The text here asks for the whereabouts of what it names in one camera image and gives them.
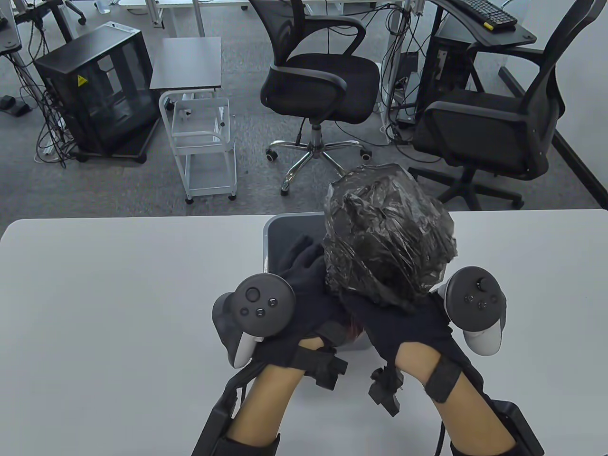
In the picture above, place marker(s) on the person's right hand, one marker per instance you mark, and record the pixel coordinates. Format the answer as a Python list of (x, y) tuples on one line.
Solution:
[(403, 327)]

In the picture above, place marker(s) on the black office chair right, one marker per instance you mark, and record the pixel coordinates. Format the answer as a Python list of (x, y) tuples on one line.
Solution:
[(479, 133)]

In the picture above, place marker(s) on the black foot pedals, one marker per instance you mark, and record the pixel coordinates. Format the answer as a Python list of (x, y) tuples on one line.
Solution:
[(14, 105)]

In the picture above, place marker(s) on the black computer tower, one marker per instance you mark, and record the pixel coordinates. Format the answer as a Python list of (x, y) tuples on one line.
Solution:
[(441, 71)]

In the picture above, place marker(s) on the black keyboard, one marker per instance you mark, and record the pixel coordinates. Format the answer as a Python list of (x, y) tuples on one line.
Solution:
[(484, 12)]

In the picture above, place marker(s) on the white desk leg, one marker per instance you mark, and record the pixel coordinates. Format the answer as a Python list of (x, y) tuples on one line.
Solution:
[(392, 57)]

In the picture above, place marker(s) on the grey plastic trash bin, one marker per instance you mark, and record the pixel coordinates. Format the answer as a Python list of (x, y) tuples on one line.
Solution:
[(285, 237)]

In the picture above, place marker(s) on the person's left forearm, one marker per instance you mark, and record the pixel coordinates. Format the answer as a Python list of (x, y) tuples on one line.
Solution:
[(270, 399)]

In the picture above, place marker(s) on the person's left hand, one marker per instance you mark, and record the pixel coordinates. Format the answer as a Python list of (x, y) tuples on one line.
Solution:
[(308, 280)]

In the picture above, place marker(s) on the grey translucent garbage bag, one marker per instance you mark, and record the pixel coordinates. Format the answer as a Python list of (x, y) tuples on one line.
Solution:
[(389, 228)]

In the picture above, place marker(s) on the black glass equipment cabinet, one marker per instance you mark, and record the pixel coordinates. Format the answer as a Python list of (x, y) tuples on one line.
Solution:
[(95, 95)]

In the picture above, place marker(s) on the black desk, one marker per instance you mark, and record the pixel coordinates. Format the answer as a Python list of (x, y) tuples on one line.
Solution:
[(515, 35)]

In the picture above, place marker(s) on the person's right forearm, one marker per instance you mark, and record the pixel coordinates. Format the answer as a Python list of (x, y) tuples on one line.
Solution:
[(465, 418)]

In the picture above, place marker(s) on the black forearm sensor pack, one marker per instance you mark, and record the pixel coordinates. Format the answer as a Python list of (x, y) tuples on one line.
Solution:
[(213, 427), (517, 427)]

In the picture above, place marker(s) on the grey round tracking controller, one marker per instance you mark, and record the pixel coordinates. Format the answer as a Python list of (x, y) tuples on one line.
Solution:
[(475, 297), (261, 301)]

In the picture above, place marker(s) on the black office chair chrome base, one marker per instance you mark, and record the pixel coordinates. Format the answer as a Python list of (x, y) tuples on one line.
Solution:
[(323, 80)]

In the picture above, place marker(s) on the dark top side table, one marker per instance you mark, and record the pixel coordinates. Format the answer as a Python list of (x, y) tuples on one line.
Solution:
[(187, 61)]

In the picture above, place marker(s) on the white desk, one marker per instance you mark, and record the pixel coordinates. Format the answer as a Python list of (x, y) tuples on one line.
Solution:
[(197, 19)]

